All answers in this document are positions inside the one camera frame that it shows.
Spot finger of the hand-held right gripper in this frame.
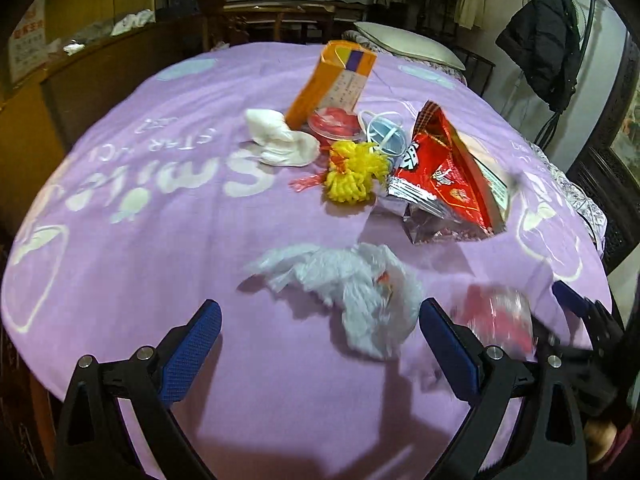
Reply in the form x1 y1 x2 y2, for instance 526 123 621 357
531 316 568 361
551 280 626 348

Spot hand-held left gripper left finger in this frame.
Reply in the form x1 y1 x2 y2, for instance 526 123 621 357
54 299 223 480

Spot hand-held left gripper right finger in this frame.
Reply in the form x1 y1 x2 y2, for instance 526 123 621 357
419 297 586 480

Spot red plastic wrapper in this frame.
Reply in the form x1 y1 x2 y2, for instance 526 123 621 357
457 284 538 356

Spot white plastic bag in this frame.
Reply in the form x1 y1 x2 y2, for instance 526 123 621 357
245 242 423 361

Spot red snack bag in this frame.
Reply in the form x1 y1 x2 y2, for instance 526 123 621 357
385 100 511 246

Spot yellow pompom flower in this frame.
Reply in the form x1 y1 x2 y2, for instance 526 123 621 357
322 140 392 206

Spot blue face mask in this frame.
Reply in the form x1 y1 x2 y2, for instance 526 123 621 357
359 105 408 158

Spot white tissue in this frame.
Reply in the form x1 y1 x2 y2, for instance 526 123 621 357
244 108 321 167

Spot red jelly cup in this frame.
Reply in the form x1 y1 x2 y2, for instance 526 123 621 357
306 106 363 142

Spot orange cardboard box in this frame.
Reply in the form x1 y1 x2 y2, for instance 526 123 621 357
285 40 378 131

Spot person's right hand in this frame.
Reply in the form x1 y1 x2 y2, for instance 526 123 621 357
584 417 621 465

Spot purple printed blanket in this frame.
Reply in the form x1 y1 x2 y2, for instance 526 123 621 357
0 40 613 480

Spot small red candy wrapper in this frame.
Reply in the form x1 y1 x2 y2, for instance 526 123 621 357
292 170 328 193

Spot black metal headboard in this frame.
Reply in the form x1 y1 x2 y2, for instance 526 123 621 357
452 45 496 96

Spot black jacket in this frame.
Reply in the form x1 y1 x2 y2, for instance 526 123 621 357
495 0 583 111

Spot white pillow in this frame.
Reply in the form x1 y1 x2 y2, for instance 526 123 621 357
354 21 467 72

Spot carved wooden chair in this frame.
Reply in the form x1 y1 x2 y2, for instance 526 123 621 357
200 0 251 52

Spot wooden table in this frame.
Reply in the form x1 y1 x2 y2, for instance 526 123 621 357
222 2 336 43

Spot white box with red print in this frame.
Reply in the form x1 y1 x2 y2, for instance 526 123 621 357
7 0 51 86

